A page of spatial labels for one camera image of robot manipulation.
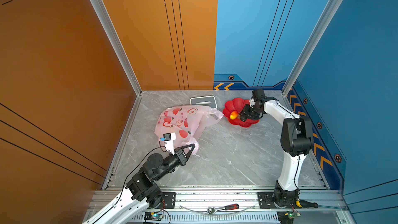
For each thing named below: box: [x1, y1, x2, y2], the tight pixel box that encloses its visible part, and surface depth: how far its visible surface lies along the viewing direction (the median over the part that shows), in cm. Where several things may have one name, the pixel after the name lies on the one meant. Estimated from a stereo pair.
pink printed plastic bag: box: [154, 104, 225, 156], surface depth 90 cm
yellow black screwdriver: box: [295, 200, 319, 209], surface depth 72 cm
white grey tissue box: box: [190, 95, 218, 110], surface depth 111 cm
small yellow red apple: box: [229, 110, 238, 120], surface depth 102 cm
